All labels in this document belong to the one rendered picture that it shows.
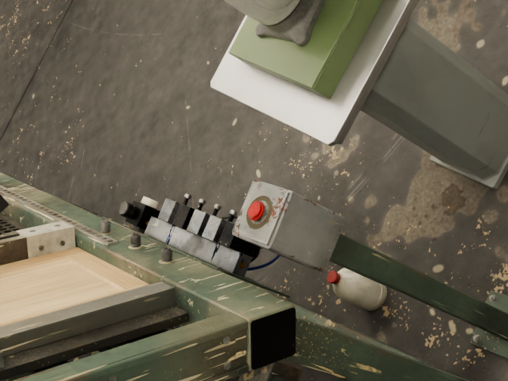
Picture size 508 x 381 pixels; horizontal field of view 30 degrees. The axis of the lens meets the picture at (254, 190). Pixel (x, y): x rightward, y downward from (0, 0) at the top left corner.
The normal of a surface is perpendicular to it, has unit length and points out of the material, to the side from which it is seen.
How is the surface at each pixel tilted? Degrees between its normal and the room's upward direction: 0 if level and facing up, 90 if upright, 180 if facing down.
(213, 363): 90
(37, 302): 60
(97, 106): 0
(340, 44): 90
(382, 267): 90
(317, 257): 90
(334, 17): 1
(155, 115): 0
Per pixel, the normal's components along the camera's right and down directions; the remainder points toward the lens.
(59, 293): -0.01, -0.96
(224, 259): -0.68, -0.33
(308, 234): 0.62, 0.20
